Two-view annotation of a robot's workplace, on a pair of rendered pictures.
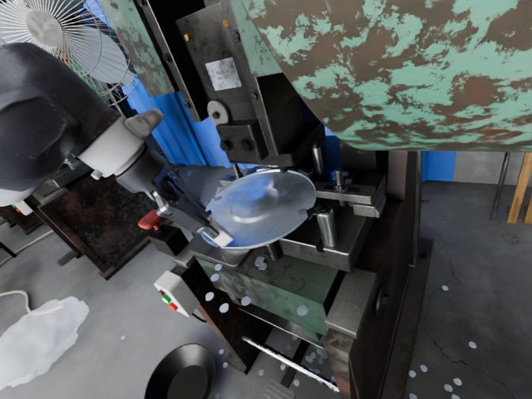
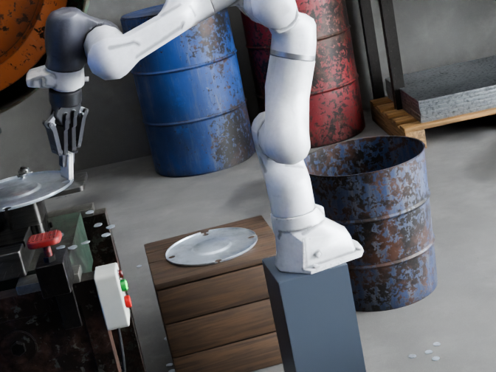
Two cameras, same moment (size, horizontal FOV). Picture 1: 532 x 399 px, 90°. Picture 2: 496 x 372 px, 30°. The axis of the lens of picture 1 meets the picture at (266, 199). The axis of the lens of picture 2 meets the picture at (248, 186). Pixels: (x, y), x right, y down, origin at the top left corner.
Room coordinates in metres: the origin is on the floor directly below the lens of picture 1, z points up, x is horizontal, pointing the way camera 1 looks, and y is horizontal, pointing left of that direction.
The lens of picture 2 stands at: (1.71, 1.93, 1.34)
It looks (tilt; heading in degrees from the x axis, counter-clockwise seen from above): 17 degrees down; 224
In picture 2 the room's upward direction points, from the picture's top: 11 degrees counter-clockwise
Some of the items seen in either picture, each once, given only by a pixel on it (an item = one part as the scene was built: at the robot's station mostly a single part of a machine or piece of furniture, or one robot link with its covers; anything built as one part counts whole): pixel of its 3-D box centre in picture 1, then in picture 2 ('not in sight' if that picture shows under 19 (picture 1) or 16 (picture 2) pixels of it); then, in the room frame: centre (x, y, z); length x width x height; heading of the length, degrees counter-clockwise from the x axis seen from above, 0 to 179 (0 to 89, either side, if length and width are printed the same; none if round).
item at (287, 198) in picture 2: not in sight; (280, 159); (0.04, 0.46, 0.71); 0.18 x 0.11 x 0.25; 54
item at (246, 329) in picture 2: not in sight; (223, 297); (-0.14, -0.05, 0.18); 0.40 x 0.38 x 0.35; 142
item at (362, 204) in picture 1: (344, 188); not in sight; (0.50, -0.18, 0.76); 0.17 x 0.06 x 0.10; 46
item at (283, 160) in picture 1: (275, 146); not in sight; (0.62, -0.07, 0.86); 0.20 x 0.16 x 0.05; 46
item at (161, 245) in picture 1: (176, 251); (61, 294); (0.67, 0.32, 0.62); 0.10 x 0.06 x 0.20; 46
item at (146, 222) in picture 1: (157, 226); (48, 252); (0.68, 0.34, 0.72); 0.07 x 0.06 x 0.08; 136
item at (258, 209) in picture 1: (255, 203); (14, 191); (0.53, 0.03, 0.78); 0.29 x 0.29 x 0.01
